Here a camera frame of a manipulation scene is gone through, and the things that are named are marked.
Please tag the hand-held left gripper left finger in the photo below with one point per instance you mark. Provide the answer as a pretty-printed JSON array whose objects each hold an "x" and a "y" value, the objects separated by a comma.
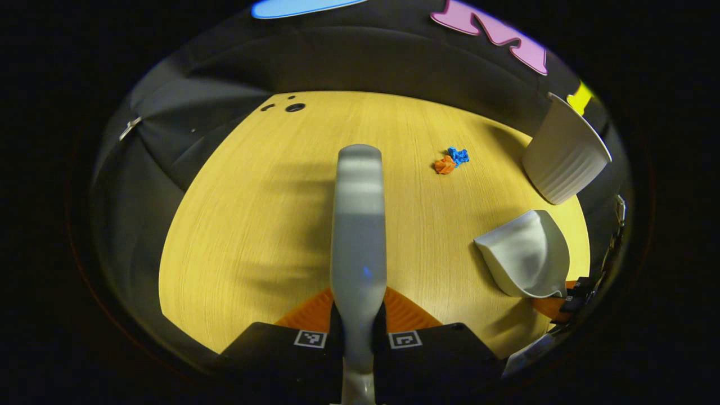
[{"x": 281, "y": 360}]

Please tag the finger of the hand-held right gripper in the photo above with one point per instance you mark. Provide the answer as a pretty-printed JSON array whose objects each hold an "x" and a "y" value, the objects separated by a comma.
[
  {"x": 579, "y": 292},
  {"x": 551, "y": 306}
]

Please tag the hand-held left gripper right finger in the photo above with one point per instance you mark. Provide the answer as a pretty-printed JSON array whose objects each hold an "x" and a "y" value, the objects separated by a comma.
[{"x": 433, "y": 360}]

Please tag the white dustpan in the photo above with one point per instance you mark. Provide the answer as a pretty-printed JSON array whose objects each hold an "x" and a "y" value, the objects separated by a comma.
[{"x": 523, "y": 253}]

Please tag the white ribbed garbage bin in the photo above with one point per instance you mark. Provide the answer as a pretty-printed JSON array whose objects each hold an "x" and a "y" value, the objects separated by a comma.
[{"x": 562, "y": 157}]

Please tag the small white broom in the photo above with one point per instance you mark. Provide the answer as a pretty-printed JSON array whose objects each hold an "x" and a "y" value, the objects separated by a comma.
[{"x": 358, "y": 225}]

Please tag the blue paper scrap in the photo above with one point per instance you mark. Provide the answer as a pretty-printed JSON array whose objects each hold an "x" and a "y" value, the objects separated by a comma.
[{"x": 458, "y": 155}]

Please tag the wooden desktop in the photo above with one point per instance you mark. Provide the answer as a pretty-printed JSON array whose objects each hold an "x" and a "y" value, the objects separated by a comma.
[{"x": 253, "y": 225}]

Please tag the silver metal clip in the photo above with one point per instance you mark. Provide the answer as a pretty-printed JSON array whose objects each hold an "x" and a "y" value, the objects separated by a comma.
[{"x": 130, "y": 128}]

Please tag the black backdrop cloth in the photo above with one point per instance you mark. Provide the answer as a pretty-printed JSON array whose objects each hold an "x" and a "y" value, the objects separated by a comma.
[{"x": 365, "y": 62}]

